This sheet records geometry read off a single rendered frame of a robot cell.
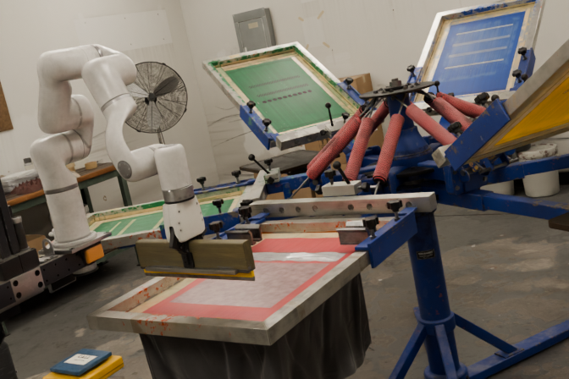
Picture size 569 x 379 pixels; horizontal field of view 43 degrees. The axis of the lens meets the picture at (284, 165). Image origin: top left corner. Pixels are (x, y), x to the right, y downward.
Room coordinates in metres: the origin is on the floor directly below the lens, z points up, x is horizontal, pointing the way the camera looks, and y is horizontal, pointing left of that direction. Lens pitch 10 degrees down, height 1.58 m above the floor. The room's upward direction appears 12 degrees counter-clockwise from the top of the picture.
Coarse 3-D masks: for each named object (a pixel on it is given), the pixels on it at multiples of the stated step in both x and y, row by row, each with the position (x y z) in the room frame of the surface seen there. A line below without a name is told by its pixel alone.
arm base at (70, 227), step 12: (60, 192) 1.98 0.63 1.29; (72, 192) 2.00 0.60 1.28; (48, 204) 2.00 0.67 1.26; (60, 204) 1.98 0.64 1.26; (72, 204) 1.99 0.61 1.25; (60, 216) 1.98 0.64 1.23; (72, 216) 1.98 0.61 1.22; (84, 216) 2.02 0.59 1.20; (60, 228) 1.98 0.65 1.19; (72, 228) 1.98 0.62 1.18; (84, 228) 2.00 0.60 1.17; (60, 240) 1.99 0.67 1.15; (72, 240) 1.98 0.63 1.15; (84, 240) 1.98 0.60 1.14
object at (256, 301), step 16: (320, 240) 2.15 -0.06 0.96; (336, 240) 2.11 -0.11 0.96; (272, 272) 1.93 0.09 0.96; (288, 272) 1.90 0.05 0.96; (304, 272) 1.87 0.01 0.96; (320, 272) 1.85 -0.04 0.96; (256, 288) 1.82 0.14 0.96; (272, 288) 1.80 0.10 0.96; (288, 288) 1.77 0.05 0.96; (304, 288) 1.75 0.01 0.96; (224, 304) 1.75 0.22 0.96; (240, 304) 1.73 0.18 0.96; (256, 304) 1.71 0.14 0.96; (272, 304) 1.68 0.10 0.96; (256, 320) 1.60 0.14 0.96
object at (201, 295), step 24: (264, 240) 2.28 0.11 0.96; (288, 240) 2.22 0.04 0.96; (312, 240) 2.16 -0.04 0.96; (264, 264) 2.02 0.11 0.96; (192, 288) 1.93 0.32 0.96; (216, 288) 1.89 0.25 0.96; (240, 288) 1.85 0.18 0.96; (144, 312) 1.81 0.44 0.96; (168, 312) 1.78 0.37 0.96; (192, 312) 1.74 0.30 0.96
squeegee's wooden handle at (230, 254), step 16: (144, 240) 1.81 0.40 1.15; (160, 240) 1.78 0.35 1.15; (192, 240) 1.72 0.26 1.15; (208, 240) 1.69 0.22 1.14; (224, 240) 1.66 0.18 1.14; (240, 240) 1.63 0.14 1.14; (144, 256) 1.80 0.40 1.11; (160, 256) 1.77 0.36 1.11; (176, 256) 1.74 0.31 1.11; (208, 256) 1.68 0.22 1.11; (224, 256) 1.65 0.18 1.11; (240, 256) 1.62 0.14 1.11; (240, 272) 1.62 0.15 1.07
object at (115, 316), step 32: (288, 224) 2.31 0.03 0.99; (320, 224) 2.23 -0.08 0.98; (384, 224) 2.10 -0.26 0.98; (352, 256) 1.82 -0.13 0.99; (160, 288) 1.96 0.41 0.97; (320, 288) 1.63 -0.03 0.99; (96, 320) 1.76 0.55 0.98; (128, 320) 1.69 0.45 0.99; (160, 320) 1.64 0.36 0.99; (192, 320) 1.59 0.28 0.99; (224, 320) 1.55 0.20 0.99; (288, 320) 1.51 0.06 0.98
